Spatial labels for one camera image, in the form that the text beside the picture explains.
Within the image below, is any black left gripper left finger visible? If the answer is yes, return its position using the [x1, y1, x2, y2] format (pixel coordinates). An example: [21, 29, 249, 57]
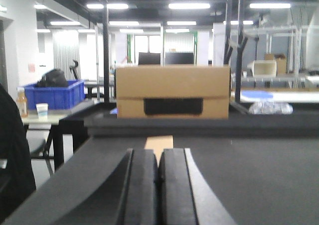
[115, 149, 158, 225]

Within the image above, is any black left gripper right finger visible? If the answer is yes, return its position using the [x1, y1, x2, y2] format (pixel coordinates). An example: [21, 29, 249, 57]
[159, 148, 236, 225]

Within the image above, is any small brown cardboard package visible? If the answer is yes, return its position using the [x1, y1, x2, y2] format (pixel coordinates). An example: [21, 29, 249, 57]
[144, 135, 173, 163]

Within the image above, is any large brown cardboard box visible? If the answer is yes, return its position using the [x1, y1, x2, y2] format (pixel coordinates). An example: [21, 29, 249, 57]
[116, 66, 230, 119]

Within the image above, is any small background cardboard box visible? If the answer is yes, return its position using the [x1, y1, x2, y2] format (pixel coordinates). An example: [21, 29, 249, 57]
[264, 53, 287, 75]

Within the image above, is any black foam table border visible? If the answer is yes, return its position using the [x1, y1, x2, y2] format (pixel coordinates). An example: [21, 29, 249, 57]
[84, 103, 319, 138]

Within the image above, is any clear plastic bag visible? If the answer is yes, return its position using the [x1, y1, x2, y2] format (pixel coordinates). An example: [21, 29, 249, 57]
[249, 101, 294, 114]

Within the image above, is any person in black clothing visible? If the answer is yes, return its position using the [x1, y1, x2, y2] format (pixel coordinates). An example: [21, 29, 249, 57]
[0, 86, 36, 222]

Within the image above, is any blue flat sheet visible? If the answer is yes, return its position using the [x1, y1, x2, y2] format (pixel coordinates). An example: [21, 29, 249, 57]
[241, 91, 273, 100]

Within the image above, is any blue plastic crate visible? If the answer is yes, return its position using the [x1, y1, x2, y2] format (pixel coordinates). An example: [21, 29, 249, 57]
[17, 80, 85, 110]

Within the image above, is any white paper cup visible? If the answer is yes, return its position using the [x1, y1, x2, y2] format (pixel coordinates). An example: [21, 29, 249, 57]
[36, 103, 48, 118]

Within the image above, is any black monitor right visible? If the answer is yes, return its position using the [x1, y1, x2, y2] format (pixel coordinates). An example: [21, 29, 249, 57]
[165, 52, 194, 65]

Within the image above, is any black monitor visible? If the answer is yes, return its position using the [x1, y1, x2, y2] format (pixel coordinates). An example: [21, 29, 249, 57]
[138, 52, 161, 65]
[165, 52, 194, 65]

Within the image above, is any black monitor left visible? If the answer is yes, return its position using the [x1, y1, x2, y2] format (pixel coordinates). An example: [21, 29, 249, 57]
[138, 52, 161, 65]

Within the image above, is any white open bin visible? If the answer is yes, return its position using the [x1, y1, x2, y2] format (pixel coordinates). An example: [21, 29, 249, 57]
[247, 60, 277, 78]

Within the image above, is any black bag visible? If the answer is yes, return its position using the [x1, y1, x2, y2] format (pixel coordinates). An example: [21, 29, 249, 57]
[35, 69, 68, 88]

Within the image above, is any black office chair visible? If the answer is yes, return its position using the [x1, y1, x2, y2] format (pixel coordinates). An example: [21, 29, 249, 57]
[69, 59, 80, 80]

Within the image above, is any orange drink bottle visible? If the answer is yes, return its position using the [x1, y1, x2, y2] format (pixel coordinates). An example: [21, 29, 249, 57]
[16, 87, 28, 117]

